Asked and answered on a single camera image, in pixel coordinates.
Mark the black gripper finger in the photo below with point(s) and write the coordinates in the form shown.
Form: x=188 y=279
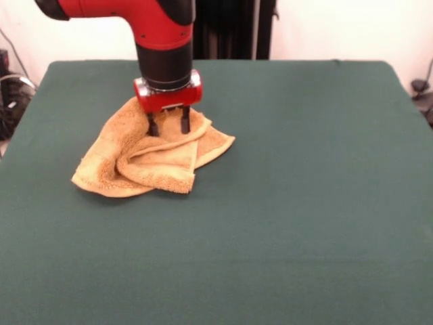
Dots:
x=153 y=125
x=185 y=122

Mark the yellow terry towel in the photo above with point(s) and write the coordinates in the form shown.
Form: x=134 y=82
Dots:
x=152 y=162

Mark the black robot stand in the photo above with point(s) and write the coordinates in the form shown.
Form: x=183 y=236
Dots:
x=264 y=30

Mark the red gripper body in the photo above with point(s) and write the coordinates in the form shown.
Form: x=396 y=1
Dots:
x=169 y=100

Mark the grey wheeled stand base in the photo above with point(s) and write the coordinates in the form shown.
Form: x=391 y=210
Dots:
x=421 y=86

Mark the dark green table cloth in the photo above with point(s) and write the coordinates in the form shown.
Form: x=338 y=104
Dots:
x=270 y=220

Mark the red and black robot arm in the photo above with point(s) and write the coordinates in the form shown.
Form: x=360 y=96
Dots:
x=159 y=30

